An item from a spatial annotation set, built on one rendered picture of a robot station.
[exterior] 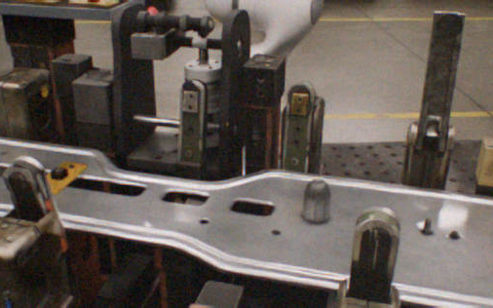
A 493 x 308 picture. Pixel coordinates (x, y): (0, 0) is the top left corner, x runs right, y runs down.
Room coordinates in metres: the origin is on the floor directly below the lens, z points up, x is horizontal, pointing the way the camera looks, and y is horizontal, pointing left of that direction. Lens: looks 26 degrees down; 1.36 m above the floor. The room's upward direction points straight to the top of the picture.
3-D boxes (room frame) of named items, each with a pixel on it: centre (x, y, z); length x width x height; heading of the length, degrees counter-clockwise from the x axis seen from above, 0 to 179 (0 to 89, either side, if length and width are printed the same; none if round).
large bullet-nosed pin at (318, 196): (0.58, -0.09, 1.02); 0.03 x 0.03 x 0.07
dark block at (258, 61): (0.81, -0.03, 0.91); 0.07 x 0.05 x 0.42; 165
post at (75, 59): (0.90, 0.28, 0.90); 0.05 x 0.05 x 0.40; 75
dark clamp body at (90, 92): (0.86, 0.22, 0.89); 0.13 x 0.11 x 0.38; 165
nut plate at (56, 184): (0.66, 0.24, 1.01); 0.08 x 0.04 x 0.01; 165
